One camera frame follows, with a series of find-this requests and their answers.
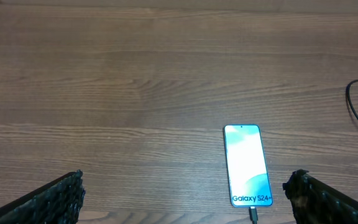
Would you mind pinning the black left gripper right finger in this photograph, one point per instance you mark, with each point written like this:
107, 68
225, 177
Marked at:
314, 202

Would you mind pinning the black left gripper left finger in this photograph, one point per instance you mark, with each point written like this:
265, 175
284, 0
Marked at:
58, 201

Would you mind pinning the blue Samsung Galaxy smartphone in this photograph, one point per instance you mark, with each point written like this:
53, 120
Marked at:
249, 183

